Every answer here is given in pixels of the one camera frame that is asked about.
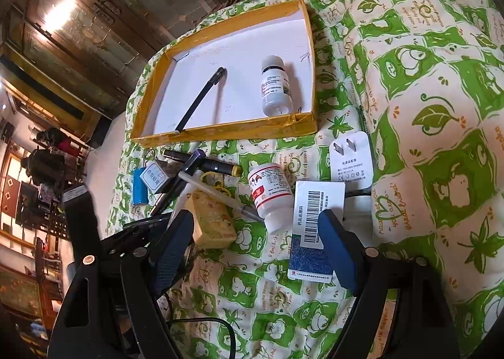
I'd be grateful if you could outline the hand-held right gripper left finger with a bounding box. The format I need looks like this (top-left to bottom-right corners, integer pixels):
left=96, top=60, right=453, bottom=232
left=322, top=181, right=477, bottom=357
left=49, top=211, right=195, bottom=359

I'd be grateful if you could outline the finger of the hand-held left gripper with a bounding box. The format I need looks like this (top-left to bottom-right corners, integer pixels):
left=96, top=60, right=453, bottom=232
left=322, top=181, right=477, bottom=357
left=100, top=230, right=160, bottom=254
left=122, top=214, right=174, bottom=231

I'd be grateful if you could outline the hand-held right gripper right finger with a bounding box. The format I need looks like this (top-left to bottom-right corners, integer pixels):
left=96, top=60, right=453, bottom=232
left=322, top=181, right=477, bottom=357
left=317, top=209, right=461, bottom=359

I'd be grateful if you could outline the thick black pen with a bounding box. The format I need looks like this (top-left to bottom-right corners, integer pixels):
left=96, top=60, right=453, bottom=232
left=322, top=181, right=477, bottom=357
left=149, top=178, right=186, bottom=218

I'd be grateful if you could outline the blue and white medicine box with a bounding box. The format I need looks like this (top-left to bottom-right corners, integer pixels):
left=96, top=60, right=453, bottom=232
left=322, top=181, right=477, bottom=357
left=287, top=180, right=346, bottom=285

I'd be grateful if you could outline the yellow cartoon packet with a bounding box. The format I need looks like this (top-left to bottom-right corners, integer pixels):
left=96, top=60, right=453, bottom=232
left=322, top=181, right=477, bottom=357
left=184, top=189, right=238, bottom=250

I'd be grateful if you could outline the white spray tube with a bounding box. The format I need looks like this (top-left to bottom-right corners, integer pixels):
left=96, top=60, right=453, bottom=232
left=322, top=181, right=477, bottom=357
left=178, top=171, right=265, bottom=223

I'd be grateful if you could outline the white bottle with red label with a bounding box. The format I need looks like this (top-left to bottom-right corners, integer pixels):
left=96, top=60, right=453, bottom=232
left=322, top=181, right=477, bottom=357
left=247, top=162, right=294, bottom=234

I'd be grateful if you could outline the yellow-rimmed white cardboard tray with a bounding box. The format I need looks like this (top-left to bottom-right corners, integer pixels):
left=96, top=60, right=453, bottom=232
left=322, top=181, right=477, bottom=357
left=130, top=0, right=319, bottom=148

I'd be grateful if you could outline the blue cylindrical battery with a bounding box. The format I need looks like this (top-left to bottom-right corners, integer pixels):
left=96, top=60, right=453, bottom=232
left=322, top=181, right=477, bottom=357
left=133, top=167, right=152, bottom=205

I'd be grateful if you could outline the white power adapter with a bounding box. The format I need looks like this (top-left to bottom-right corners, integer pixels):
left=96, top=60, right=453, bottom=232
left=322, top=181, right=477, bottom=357
left=329, top=131, right=373, bottom=191

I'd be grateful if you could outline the black pen with yellow end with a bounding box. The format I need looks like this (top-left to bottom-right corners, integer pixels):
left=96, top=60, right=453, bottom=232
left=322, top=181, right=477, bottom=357
left=163, top=149, right=242, bottom=177

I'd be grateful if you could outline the slim black pen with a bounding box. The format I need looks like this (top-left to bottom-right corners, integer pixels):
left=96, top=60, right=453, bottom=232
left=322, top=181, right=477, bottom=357
left=174, top=67, right=227, bottom=135

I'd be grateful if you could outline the white bottle with dark band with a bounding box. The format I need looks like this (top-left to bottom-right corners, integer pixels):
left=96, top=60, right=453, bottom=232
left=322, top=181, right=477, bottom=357
left=260, top=55, right=294, bottom=116

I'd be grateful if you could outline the wooden cabinet with glass doors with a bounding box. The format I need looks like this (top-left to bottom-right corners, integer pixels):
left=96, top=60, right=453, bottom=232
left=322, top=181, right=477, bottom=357
left=0, top=0, right=276, bottom=119

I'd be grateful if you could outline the green printed blanket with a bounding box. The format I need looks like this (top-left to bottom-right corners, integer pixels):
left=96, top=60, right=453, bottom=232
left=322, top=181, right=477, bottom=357
left=104, top=0, right=504, bottom=359

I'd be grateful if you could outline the black cable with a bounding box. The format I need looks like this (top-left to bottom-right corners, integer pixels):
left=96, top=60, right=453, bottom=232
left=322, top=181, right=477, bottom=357
left=165, top=316, right=237, bottom=359

